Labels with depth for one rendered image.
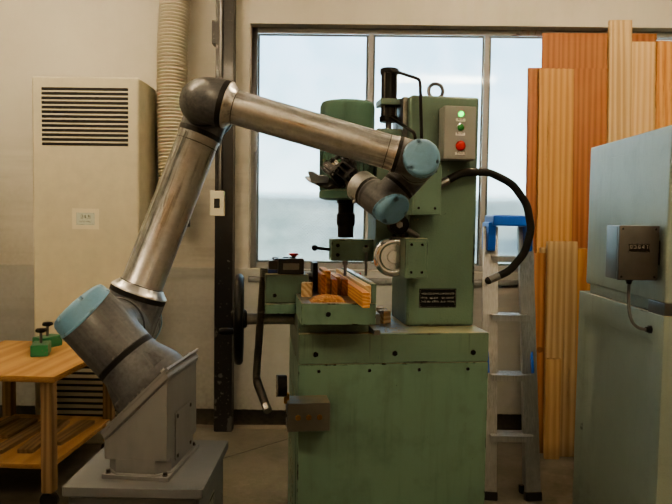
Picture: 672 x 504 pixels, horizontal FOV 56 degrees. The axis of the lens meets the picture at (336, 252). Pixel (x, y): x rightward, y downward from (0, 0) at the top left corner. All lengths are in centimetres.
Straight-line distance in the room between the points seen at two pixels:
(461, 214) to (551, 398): 146
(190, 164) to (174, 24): 182
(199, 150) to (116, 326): 50
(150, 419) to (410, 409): 81
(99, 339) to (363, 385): 78
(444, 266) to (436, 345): 26
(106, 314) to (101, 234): 177
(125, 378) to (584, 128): 267
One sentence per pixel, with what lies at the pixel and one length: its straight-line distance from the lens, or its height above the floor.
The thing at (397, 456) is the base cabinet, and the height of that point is 43.
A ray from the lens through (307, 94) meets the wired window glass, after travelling 353.
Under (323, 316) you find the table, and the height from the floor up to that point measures 86.
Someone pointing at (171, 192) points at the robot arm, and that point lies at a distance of 171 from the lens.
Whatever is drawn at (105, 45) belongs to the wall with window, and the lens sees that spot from 372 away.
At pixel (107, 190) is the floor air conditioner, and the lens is 330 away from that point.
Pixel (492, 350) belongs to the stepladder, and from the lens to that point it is 275.
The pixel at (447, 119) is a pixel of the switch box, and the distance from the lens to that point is 199.
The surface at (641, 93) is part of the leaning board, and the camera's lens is 369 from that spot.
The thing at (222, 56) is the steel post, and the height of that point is 196.
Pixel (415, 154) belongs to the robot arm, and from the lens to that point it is 154.
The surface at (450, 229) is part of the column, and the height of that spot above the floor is 111.
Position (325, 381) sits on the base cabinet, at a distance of 190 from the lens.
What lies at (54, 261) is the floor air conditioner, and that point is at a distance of 340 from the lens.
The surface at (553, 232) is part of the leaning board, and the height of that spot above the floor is 108.
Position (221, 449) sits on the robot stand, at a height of 55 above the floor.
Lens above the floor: 114
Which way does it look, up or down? 3 degrees down
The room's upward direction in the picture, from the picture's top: 1 degrees clockwise
